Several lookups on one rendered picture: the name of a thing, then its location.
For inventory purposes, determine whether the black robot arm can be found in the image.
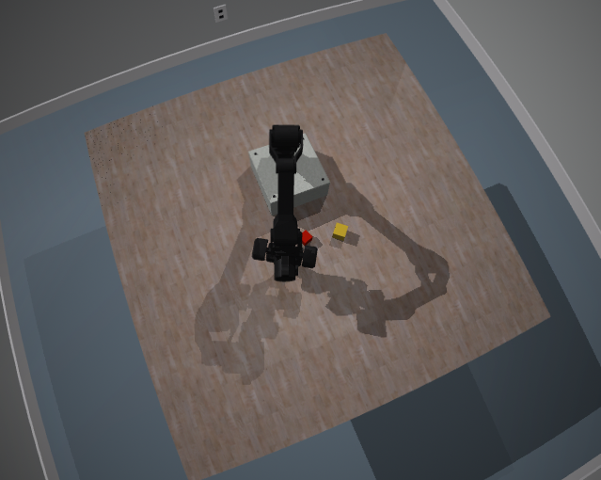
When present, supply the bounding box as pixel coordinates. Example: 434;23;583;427
269;125;303;282

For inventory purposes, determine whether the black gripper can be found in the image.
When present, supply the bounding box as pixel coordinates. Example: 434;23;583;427
252;238;318;268

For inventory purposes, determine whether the red cube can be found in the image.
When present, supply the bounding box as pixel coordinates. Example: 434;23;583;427
302;230;312;246

